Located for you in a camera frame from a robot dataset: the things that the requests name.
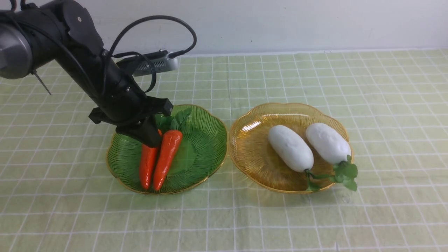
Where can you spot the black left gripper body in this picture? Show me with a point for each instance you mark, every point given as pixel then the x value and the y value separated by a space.
pixel 127 105

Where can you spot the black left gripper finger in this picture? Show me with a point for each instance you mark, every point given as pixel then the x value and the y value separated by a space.
pixel 145 131

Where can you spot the orange toy carrot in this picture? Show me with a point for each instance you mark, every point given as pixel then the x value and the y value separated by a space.
pixel 148 161
pixel 171 141

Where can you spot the white toy radish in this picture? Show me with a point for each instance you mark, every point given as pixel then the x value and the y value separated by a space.
pixel 294 152
pixel 336 151

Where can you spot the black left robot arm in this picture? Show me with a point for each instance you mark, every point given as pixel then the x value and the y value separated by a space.
pixel 63 30

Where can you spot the green ribbed plastic plate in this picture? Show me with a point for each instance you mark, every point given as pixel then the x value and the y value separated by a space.
pixel 201 153

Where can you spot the amber ribbed plastic plate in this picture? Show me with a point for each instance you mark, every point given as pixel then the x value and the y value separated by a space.
pixel 251 152

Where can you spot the green checkered tablecloth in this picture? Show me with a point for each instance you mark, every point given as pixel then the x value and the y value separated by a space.
pixel 57 194

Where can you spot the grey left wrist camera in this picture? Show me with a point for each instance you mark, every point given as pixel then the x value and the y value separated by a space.
pixel 161 61

